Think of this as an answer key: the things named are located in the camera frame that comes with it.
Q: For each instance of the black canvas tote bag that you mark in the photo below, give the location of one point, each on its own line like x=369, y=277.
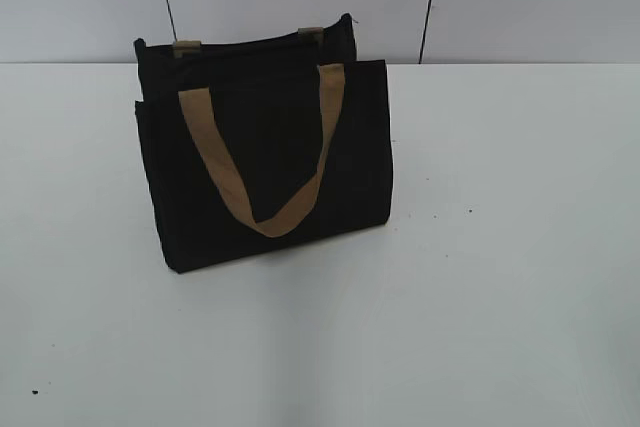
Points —
x=254, y=147

